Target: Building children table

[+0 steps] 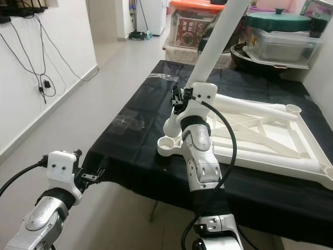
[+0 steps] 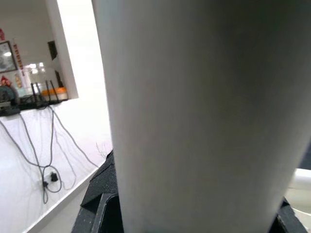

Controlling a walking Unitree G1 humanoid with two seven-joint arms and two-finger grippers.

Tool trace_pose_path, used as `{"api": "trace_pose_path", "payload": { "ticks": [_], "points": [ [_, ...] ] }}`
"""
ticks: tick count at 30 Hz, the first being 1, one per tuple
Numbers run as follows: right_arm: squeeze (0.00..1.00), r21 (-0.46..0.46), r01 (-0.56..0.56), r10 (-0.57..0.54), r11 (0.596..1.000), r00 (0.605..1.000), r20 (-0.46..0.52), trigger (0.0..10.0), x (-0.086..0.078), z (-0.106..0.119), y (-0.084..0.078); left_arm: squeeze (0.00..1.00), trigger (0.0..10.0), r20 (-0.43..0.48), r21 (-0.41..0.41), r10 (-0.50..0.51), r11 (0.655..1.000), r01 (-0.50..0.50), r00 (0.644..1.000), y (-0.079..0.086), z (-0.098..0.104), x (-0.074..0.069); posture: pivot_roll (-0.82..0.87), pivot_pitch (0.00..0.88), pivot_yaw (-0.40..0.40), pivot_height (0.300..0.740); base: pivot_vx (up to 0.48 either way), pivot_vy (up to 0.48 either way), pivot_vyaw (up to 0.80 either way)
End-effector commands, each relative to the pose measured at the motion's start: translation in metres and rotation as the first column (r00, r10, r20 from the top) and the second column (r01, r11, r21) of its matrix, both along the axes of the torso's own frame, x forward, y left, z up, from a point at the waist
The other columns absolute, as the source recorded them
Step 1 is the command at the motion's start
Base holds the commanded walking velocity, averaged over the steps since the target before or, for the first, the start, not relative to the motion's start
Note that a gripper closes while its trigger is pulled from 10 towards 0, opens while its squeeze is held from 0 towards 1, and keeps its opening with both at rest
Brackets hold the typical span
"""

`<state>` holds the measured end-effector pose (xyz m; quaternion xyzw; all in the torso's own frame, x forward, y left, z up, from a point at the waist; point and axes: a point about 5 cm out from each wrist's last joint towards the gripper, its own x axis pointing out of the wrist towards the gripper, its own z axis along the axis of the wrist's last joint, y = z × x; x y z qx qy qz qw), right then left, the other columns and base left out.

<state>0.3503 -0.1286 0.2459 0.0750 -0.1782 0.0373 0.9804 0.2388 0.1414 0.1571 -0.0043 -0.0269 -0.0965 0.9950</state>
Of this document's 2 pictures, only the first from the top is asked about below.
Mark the white plastic children table top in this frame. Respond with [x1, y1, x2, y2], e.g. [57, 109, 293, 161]
[157, 94, 333, 183]

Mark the clear tape strip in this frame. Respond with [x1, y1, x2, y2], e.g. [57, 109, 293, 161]
[148, 73, 181, 82]

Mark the black floor gadget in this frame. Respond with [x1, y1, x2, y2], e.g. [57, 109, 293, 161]
[127, 30, 155, 42]

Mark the clear tape patch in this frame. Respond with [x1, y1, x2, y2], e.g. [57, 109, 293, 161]
[114, 115, 144, 131]

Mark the green round pot lid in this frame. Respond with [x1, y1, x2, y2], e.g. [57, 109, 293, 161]
[246, 8, 313, 32]

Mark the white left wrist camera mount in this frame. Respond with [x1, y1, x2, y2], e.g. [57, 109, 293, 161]
[47, 151, 83, 202]

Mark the grey framed picture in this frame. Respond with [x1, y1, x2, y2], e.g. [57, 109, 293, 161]
[299, 0, 331, 24]

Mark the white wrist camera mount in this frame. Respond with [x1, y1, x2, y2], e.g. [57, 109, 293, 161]
[182, 82, 219, 123]
[47, 151, 83, 202]

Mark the white cabinet appliance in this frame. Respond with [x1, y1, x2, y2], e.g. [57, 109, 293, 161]
[135, 0, 168, 38]

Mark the black wall cable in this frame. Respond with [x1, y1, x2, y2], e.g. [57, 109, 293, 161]
[34, 15, 100, 83]
[3, 17, 57, 105]

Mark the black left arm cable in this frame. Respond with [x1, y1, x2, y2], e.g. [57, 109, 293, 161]
[0, 159, 50, 196]

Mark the clear plastic storage box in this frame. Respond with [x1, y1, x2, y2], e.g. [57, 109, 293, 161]
[242, 29, 324, 69]

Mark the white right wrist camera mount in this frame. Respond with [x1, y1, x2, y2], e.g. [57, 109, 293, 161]
[182, 82, 219, 123]

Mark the black tablecloth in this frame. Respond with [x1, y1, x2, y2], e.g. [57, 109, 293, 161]
[83, 60, 333, 248]

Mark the beige patterned cloth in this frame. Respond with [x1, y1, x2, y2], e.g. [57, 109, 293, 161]
[164, 42, 235, 69]

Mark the black round pan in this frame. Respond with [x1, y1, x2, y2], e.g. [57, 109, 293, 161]
[230, 42, 282, 71]

